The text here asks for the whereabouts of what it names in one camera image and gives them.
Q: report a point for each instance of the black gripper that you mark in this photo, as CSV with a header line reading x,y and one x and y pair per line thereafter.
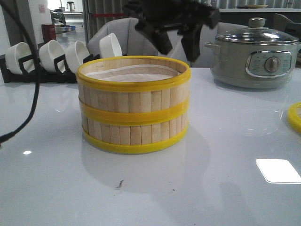
x,y
190,14

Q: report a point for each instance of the bamboo steamer tray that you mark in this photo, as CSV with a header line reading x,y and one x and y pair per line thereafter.
x,y
133,103
135,139

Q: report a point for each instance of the woven bamboo steamer lid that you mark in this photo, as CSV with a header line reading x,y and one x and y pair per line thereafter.
x,y
294,116

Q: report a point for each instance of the upper tray liner paper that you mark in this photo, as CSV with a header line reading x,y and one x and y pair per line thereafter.
x,y
135,73

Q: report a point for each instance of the white bowl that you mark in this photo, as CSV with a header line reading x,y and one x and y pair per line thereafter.
x,y
13,54
75,54
109,46
48,52

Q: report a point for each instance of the green electric cooking pot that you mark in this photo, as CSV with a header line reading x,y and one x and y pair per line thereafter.
x,y
253,66

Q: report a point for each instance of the glass pot lid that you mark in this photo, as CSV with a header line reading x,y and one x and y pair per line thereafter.
x,y
257,33

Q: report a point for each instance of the black dish rack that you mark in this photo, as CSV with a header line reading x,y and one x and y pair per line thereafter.
x,y
62,72

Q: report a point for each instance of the red cylinder bin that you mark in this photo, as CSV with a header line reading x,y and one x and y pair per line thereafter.
x,y
48,32

